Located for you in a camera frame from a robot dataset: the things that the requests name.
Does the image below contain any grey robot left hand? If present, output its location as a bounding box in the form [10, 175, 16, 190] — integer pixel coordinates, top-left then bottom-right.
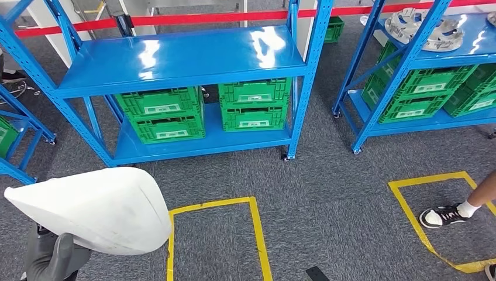
[21, 224, 94, 281]

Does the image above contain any white curved shell part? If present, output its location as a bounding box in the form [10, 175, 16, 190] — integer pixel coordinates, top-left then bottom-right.
[4, 166, 173, 257]

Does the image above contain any blue metal shelf rack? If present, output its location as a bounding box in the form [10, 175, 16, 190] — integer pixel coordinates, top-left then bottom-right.
[0, 0, 335, 168]
[332, 0, 496, 155]
[0, 83, 58, 186]

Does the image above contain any office chair base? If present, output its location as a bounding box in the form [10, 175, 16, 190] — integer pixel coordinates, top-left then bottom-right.
[0, 50, 42, 98]

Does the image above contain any red barrier belt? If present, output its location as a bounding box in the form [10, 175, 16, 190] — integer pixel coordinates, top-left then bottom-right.
[15, 0, 496, 39]

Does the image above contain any yellow floor tape square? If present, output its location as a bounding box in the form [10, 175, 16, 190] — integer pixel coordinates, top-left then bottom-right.
[388, 171, 496, 275]

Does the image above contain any person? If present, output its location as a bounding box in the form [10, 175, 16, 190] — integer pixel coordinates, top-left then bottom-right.
[419, 170, 496, 281]

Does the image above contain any black stanchion post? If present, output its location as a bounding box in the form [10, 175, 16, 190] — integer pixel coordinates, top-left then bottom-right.
[111, 11, 135, 37]

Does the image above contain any black robot body bracket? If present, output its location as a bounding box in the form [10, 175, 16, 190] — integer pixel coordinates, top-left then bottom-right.
[305, 266, 331, 281]

